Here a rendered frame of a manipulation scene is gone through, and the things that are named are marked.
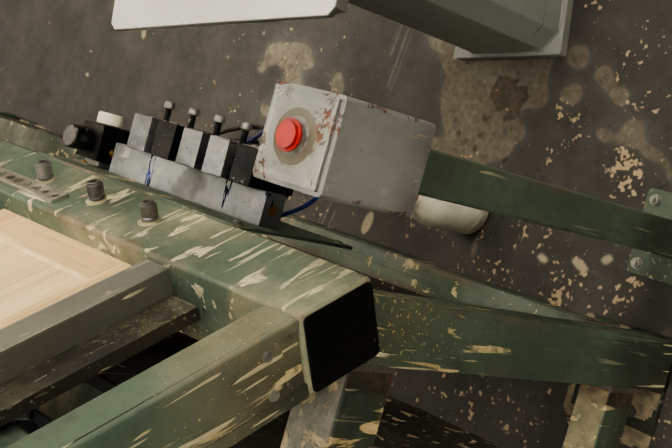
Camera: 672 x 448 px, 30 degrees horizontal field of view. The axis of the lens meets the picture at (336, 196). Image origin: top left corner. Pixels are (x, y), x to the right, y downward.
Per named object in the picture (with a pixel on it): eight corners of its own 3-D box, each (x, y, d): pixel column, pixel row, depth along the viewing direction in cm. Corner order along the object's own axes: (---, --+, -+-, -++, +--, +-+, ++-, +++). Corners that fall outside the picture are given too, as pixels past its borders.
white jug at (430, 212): (497, 190, 239) (432, 173, 224) (483, 240, 239) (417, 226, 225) (457, 179, 245) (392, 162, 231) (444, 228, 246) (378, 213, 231)
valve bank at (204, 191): (379, 156, 184) (262, 124, 166) (353, 250, 184) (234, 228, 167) (173, 99, 218) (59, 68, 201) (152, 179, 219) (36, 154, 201)
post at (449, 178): (698, 227, 210) (418, 145, 155) (688, 261, 210) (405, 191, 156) (667, 219, 214) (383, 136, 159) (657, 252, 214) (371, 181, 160)
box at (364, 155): (442, 126, 153) (344, 94, 140) (416, 220, 154) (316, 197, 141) (373, 109, 161) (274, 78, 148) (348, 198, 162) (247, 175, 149)
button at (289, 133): (314, 123, 143) (301, 120, 142) (305, 157, 144) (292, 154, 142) (291, 117, 146) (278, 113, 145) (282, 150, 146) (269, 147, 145)
